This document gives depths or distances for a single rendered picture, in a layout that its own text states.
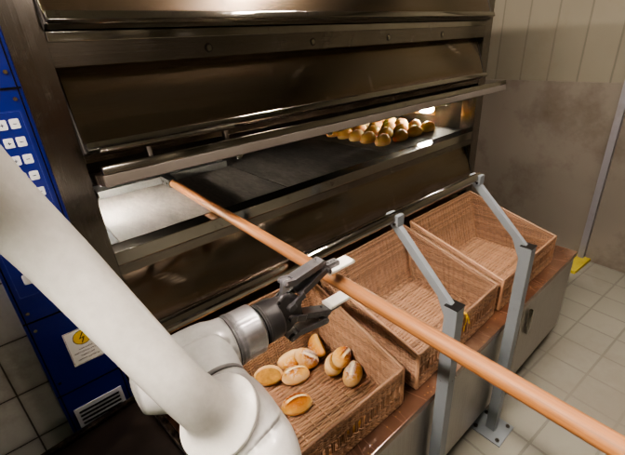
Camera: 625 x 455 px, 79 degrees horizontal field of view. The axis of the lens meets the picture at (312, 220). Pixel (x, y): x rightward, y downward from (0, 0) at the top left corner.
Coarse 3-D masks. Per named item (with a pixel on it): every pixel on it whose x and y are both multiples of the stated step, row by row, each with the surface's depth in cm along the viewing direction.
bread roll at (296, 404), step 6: (288, 396) 120; (294, 396) 119; (300, 396) 119; (306, 396) 120; (288, 402) 118; (294, 402) 118; (300, 402) 118; (306, 402) 119; (282, 408) 119; (288, 408) 117; (294, 408) 117; (300, 408) 118; (306, 408) 119; (288, 414) 118; (294, 414) 118
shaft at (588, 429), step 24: (192, 192) 130; (264, 240) 97; (360, 288) 74; (384, 312) 69; (432, 336) 62; (456, 360) 59; (480, 360) 56; (504, 384) 53; (528, 384) 52; (552, 408) 49; (576, 408) 48; (576, 432) 47; (600, 432) 45
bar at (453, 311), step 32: (448, 192) 128; (480, 192) 141; (384, 224) 109; (512, 224) 137; (320, 256) 95; (416, 256) 111; (256, 288) 84; (512, 288) 142; (192, 320) 76; (448, 320) 108; (512, 320) 147; (512, 352) 154; (448, 384) 117; (448, 416) 125; (480, 416) 179
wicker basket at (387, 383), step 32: (320, 288) 139; (352, 320) 129; (352, 352) 136; (384, 352) 120; (320, 384) 130; (384, 384) 111; (288, 416) 119; (352, 416) 104; (384, 416) 117; (320, 448) 99
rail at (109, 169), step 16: (432, 96) 146; (448, 96) 153; (368, 112) 125; (288, 128) 106; (304, 128) 110; (208, 144) 92; (224, 144) 95; (240, 144) 98; (128, 160) 83; (144, 160) 84; (160, 160) 86
